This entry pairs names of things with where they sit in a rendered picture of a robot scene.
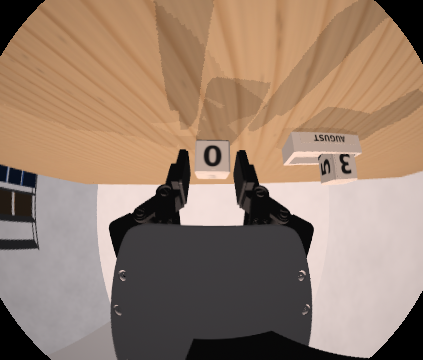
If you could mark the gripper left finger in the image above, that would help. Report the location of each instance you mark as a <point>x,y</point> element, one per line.
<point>162,208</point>

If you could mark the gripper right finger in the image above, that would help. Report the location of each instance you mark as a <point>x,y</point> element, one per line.
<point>263,208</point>

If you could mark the beige rectangular tray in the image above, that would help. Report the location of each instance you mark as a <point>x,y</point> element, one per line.
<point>299,143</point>

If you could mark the beige calendar cube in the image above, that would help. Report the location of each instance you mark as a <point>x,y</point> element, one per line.
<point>337,168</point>
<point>212,159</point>

